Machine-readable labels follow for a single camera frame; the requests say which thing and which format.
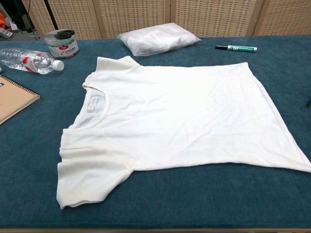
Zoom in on white short-sleeve t-shirt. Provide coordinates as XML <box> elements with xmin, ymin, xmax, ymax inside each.
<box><xmin>56</xmin><ymin>55</ymin><xmax>311</xmax><ymax>210</ymax></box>

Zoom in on clear bag of white fabric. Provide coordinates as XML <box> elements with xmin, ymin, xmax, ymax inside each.
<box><xmin>117</xmin><ymin>22</ymin><xmax>202</xmax><ymax>57</ymax></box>

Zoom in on teal carpet table mat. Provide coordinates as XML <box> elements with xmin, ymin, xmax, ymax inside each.
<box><xmin>0</xmin><ymin>34</ymin><xmax>311</xmax><ymax>230</ymax></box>

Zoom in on wicker folding screen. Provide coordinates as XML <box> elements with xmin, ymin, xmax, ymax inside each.
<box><xmin>21</xmin><ymin>0</ymin><xmax>311</xmax><ymax>39</ymax></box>

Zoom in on green marker with black cap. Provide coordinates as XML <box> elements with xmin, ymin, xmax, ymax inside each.
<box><xmin>215</xmin><ymin>45</ymin><xmax>258</xmax><ymax>53</ymax></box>

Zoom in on clear round plastic jar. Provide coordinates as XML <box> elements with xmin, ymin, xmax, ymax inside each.
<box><xmin>44</xmin><ymin>30</ymin><xmax>79</xmax><ymax>59</ymax></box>

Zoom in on clear plastic water bottle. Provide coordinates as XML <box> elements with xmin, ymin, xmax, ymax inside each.
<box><xmin>0</xmin><ymin>47</ymin><xmax>65</xmax><ymax>75</ymax></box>

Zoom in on brown spiral notebook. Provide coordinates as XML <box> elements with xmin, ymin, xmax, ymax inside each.
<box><xmin>0</xmin><ymin>74</ymin><xmax>41</xmax><ymax>126</ymax></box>

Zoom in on black tripod stand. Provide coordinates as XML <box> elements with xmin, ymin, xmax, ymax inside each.
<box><xmin>45</xmin><ymin>0</ymin><xmax>60</xmax><ymax>31</ymax></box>

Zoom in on black-handled scissors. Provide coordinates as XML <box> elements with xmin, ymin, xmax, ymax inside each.
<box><xmin>53</xmin><ymin>29</ymin><xmax>76</xmax><ymax>40</ymax></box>

